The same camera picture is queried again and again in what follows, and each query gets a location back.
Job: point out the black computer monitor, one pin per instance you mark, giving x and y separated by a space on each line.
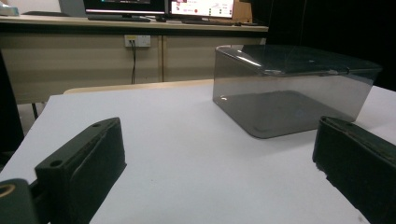
124 4
202 7

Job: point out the transparent grey storage box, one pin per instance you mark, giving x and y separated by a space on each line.
280 109

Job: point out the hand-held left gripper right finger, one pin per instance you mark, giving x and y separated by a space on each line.
358 168

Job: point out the wooden table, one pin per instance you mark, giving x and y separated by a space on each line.
140 86

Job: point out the dark curtain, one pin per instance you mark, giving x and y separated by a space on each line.
342 25

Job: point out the white wall socket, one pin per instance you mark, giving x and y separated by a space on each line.
141 40

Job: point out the black keyboard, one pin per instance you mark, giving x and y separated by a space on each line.
211 22

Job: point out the brown cardboard box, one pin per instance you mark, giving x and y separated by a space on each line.
243 11

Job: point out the transparent grey box lid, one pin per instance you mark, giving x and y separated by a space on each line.
295 59

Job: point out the beige wooden desk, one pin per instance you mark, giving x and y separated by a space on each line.
77 68

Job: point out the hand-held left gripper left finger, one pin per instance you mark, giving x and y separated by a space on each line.
77 174

